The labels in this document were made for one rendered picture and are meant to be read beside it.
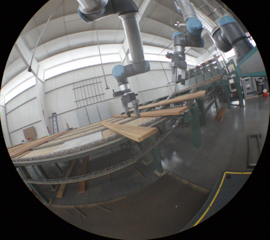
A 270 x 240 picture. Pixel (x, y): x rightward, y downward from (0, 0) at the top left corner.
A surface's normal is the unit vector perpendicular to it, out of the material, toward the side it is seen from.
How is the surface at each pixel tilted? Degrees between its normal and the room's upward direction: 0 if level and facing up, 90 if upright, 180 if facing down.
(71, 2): 174
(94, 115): 90
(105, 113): 90
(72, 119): 89
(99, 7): 163
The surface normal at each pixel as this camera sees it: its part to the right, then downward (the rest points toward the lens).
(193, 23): -0.57, 0.17
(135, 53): -0.22, 0.79
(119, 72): 0.00, -0.02
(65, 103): 0.42, -0.11
